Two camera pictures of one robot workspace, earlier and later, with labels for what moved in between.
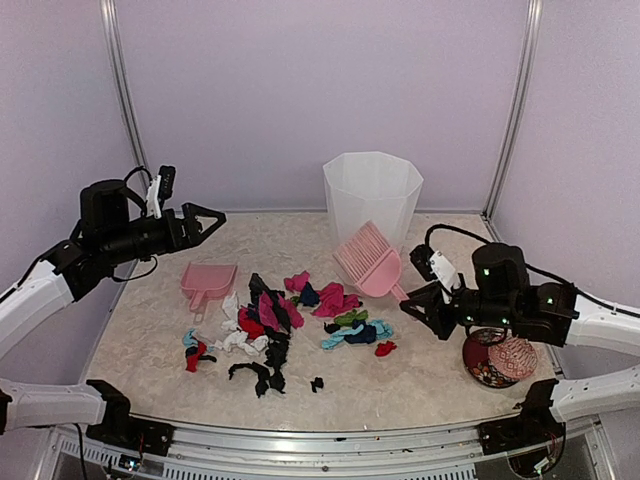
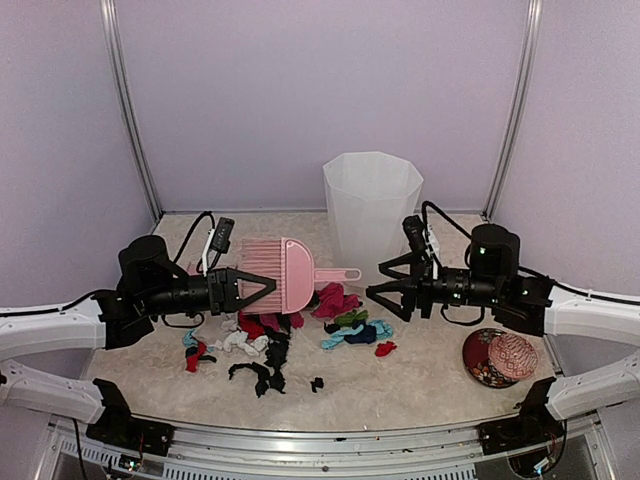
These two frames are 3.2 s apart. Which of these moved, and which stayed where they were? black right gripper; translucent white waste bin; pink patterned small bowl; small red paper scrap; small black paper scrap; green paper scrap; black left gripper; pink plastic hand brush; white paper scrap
Moved: black right gripper; pink plastic hand brush; black left gripper
Stayed: small black paper scrap; small red paper scrap; white paper scrap; translucent white waste bin; pink patterned small bowl; green paper scrap
